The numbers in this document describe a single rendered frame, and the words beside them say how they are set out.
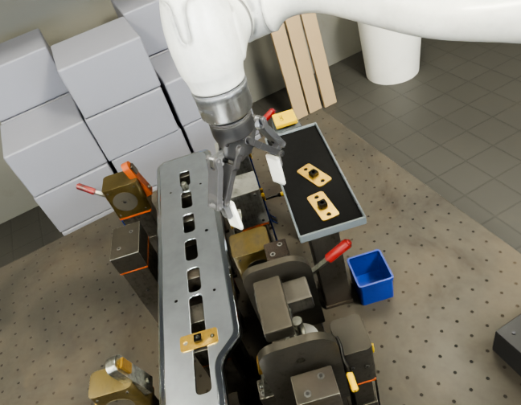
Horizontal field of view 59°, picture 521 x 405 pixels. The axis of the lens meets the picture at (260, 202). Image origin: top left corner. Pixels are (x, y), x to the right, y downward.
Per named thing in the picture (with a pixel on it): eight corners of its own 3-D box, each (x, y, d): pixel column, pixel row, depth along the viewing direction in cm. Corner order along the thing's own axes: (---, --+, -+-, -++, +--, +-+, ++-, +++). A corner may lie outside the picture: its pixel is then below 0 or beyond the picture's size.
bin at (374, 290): (349, 277, 137) (346, 258, 131) (381, 267, 137) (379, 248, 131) (362, 307, 129) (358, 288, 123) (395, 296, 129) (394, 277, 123)
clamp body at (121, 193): (142, 253, 167) (94, 178, 142) (178, 242, 166) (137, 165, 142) (141, 271, 160) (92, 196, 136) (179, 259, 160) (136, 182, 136)
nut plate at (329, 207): (306, 198, 99) (305, 194, 98) (322, 191, 99) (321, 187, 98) (323, 222, 92) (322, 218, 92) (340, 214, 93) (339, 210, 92)
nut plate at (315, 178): (296, 172, 106) (295, 168, 105) (309, 164, 107) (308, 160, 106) (319, 188, 100) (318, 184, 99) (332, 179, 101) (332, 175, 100)
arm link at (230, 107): (178, 92, 73) (191, 124, 77) (219, 102, 68) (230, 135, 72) (216, 64, 77) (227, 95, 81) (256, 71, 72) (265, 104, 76)
